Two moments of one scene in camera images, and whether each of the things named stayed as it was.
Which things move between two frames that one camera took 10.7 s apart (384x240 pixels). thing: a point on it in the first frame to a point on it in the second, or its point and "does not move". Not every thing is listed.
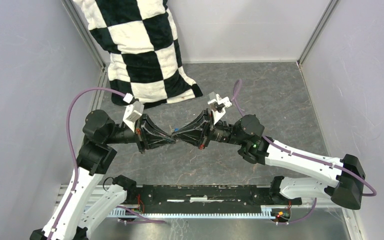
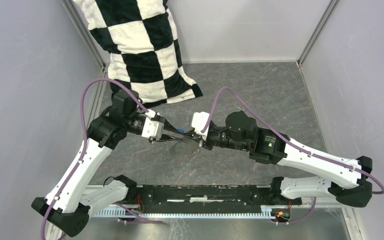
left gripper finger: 150,128 to 167,125
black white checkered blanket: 144,61 does not move
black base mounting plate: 207,198 does not move
